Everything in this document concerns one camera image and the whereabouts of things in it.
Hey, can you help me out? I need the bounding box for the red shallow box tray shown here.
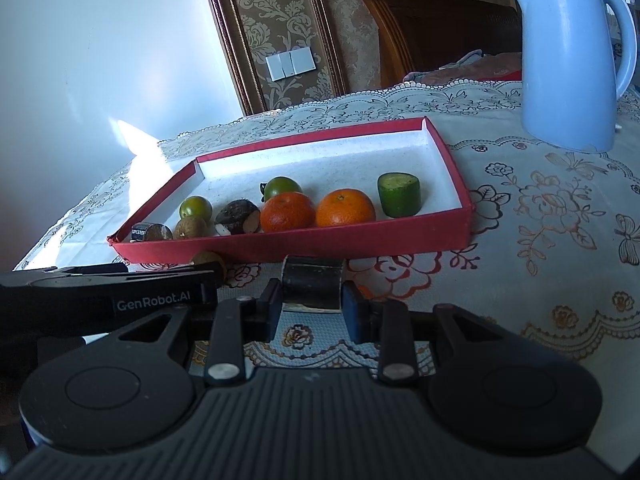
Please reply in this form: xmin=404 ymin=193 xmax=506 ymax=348
xmin=107 ymin=118 xmax=474 ymax=263

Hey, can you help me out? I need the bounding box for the white wall light switch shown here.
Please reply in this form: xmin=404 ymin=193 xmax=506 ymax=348
xmin=265 ymin=47 xmax=317 ymax=81

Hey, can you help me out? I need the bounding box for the green tomato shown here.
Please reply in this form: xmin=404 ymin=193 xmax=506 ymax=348
xmin=260 ymin=177 xmax=303 ymax=203
xmin=179 ymin=195 xmax=213 ymax=224

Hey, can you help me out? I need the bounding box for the white lace tablecloth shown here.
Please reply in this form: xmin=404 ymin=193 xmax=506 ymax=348
xmin=22 ymin=81 xmax=639 ymax=470

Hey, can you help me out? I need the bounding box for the green cucumber piece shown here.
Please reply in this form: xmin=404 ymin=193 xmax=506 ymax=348
xmin=378 ymin=172 xmax=422 ymax=218

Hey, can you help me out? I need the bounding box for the dark sugarcane piece in tray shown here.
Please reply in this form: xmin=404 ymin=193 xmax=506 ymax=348
xmin=130 ymin=222 xmax=174 ymax=243

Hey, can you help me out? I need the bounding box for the right orange tangerine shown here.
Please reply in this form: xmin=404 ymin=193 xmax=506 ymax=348
xmin=316 ymin=188 xmax=376 ymax=228

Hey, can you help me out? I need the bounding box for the brown longan in tray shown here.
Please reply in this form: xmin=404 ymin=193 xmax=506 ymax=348
xmin=174 ymin=216 xmax=208 ymax=240

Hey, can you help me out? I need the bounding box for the orange tangerine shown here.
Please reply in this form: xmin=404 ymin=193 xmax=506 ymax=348
xmin=260 ymin=192 xmax=316 ymax=233
xmin=316 ymin=188 xmax=376 ymax=228

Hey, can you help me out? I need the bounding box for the left orange tangerine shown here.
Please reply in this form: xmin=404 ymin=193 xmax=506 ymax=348
xmin=260 ymin=192 xmax=316 ymax=233

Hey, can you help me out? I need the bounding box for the dark water chestnut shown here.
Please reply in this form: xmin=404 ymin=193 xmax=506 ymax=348
xmin=215 ymin=198 xmax=260 ymax=235

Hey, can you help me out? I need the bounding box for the striped pillow bedding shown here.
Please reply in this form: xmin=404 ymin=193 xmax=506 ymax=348
xmin=402 ymin=49 xmax=522 ymax=86

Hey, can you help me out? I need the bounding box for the light blue electric kettle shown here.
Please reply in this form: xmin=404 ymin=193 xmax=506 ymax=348
xmin=516 ymin=0 xmax=638 ymax=152

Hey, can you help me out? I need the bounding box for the gold framed wallpaper panel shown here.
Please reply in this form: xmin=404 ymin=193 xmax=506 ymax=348
xmin=208 ymin=0 xmax=348 ymax=115

